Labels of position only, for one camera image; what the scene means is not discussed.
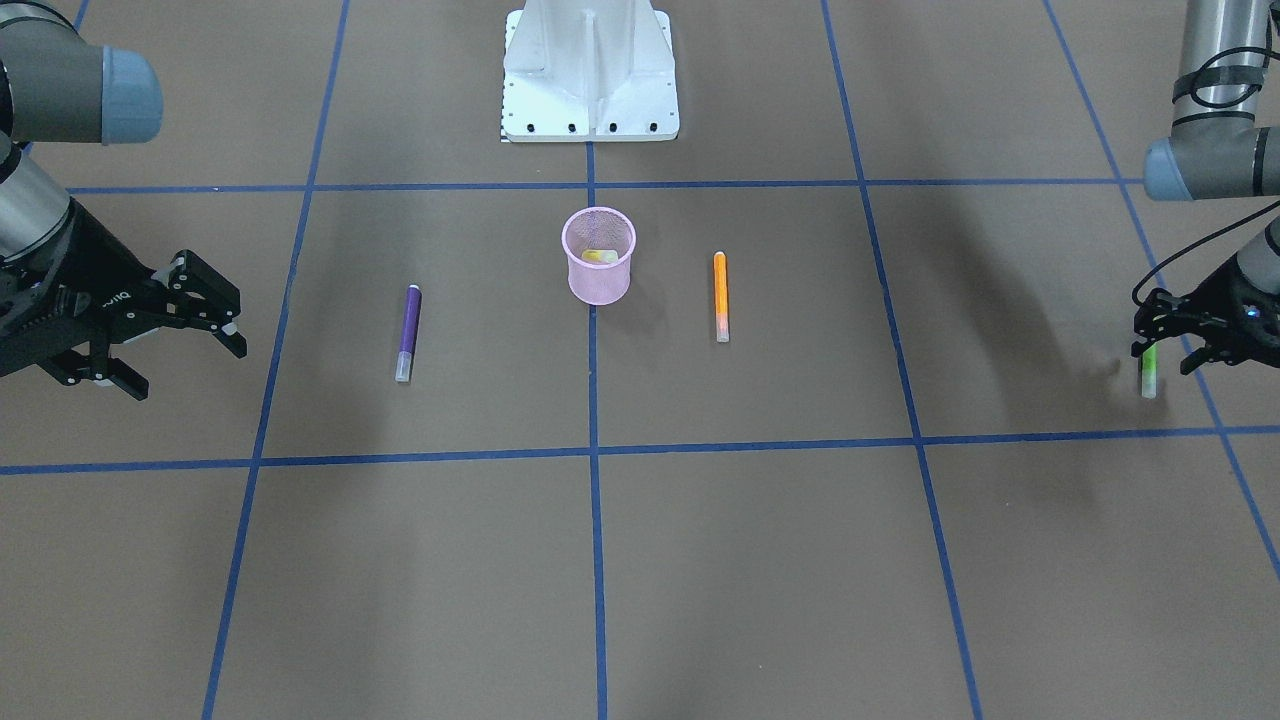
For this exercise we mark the green highlighter pen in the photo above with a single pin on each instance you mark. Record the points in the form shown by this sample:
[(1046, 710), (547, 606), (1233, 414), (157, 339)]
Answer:
[(1148, 373)]

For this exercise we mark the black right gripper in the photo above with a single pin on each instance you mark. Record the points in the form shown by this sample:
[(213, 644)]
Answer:
[(88, 272)]

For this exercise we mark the orange highlighter pen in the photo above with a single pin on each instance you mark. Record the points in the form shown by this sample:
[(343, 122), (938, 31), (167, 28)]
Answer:
[(721, 297)]

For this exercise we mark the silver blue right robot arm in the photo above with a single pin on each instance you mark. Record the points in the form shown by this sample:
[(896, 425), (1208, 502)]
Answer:
[(57, 88)]

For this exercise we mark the purple marker pen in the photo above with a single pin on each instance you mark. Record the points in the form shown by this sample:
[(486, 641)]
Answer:
[(409, 333)]

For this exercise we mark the yellow highlighter pen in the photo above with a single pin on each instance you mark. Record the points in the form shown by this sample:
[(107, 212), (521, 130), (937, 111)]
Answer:
[(600, 256)]

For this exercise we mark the white camera pedestal column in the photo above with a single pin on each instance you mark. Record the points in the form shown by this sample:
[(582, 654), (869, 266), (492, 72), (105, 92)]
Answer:
[(589, 72)]

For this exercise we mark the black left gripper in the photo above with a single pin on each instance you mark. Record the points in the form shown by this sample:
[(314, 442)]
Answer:
[(1213, 302)]

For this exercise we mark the pink mesh pen holder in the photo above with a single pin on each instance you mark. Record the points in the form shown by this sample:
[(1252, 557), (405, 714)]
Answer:
[(598, 244)]

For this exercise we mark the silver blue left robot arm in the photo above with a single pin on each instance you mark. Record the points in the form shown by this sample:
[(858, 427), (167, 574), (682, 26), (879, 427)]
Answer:
[(1216, 150)]

